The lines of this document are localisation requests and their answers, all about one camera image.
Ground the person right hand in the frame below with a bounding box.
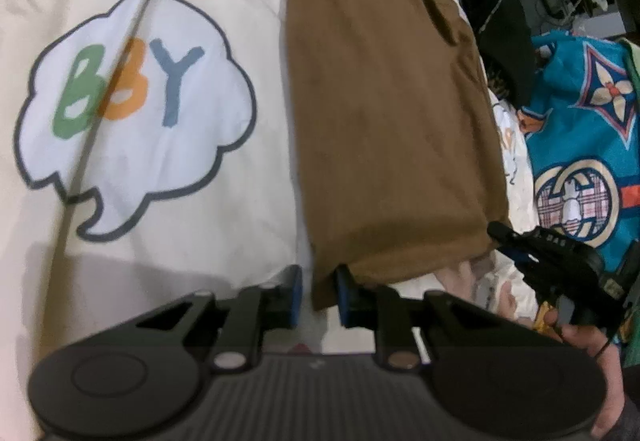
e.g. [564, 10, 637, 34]
[544, 310, 626, 440]

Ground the white bear print duvet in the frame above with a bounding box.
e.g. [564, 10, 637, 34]
[0, 0, 542, 441]

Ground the blue patterned cloth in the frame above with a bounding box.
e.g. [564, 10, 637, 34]
[518, 31, 639, 272]

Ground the brown t-shirt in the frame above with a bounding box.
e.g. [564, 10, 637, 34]
[285, 0, 509, 310]

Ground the black garment right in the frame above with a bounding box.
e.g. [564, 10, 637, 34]
[460, 0, 536, 108]

